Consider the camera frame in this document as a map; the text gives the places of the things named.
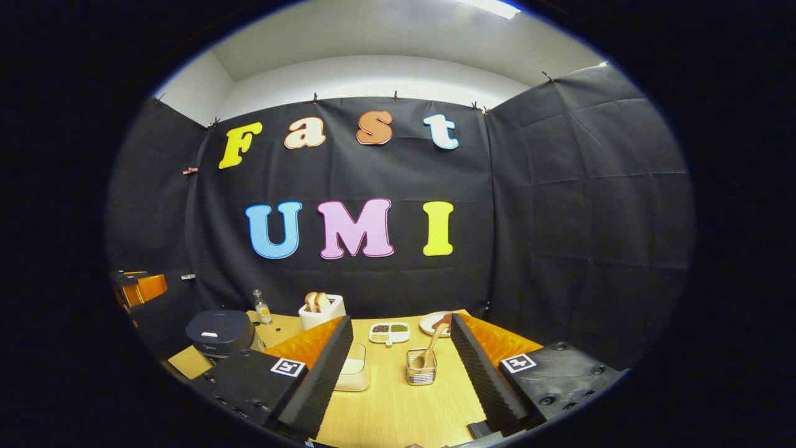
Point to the small glass bottle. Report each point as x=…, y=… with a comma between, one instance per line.
x=263, y=311

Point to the red meat piece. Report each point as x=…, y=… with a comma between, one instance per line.
x=443, y=321

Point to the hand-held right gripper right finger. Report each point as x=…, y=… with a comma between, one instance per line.
x=482, y=373

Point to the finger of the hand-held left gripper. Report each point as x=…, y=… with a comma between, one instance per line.
x=146, y=289
x=130, y=275

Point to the ceiling light strip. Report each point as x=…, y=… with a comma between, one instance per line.
x=491, y=7

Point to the white toaster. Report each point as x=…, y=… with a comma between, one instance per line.
x=323, y=320

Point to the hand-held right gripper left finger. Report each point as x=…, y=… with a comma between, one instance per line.
x=320, y=379

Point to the white divided bean dish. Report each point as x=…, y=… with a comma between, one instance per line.
x=389, y=335

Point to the white rice container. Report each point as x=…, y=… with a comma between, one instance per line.
x=357, y=376

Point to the wooden spoon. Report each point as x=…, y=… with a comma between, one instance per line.
x=430, y=348

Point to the toasted bread slice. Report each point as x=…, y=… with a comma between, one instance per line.
x=310, y=302
x=323, y=302

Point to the dark lidded rice cooker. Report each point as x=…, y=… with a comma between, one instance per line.
x=217, y=330

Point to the round white plate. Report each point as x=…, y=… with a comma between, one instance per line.
x=426, y=325

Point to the black backdrop cloth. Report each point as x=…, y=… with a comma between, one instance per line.
x=559, y=186

